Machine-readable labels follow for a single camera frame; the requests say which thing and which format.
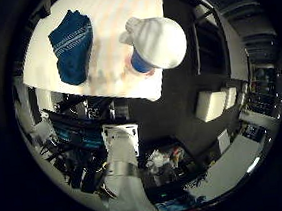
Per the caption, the blue cloth with white stripes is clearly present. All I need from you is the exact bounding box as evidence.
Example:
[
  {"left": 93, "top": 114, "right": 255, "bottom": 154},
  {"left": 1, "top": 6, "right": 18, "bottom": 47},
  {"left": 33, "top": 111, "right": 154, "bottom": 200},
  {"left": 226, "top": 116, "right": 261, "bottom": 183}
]
[{"left": 46, "top": 7, "right": 99, "bottom": 89}]

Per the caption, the blue lit equipment rack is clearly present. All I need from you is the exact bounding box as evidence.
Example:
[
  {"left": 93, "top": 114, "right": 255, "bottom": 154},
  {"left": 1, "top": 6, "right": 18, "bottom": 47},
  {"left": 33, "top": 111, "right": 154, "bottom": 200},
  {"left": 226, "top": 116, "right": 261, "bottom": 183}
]
[{"left": 50, "top": 113, "right": 106, "bottom": 154}]

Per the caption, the large white box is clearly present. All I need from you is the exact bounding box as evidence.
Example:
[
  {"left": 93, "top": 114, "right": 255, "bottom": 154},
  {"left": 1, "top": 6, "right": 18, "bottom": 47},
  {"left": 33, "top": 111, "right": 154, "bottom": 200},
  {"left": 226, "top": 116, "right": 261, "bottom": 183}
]
[{"left": 193, "top": 88, "right": 231, "bottom": 124}]

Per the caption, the small white box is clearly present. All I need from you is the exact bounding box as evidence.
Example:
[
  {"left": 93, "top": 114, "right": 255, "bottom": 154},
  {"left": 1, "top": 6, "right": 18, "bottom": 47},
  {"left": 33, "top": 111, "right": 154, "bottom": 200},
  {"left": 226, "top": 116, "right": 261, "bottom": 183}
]
[{"left": 222, "top": 85, "right": 240, "bottom": 111}]

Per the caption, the white side table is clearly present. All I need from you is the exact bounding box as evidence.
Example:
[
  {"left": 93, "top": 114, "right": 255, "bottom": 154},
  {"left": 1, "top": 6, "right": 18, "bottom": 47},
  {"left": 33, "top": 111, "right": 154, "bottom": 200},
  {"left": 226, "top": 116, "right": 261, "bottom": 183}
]
[{"left": 184, "top": 132, "right": 272, "bottom": 203}]

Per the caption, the black metal shelf frame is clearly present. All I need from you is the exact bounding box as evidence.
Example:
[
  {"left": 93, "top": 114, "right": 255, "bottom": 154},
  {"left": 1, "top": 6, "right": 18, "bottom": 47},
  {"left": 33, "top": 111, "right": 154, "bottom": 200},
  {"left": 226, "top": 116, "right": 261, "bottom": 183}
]
[{"left": 189, "top": 6, "right": 234, "bottom": 82}]

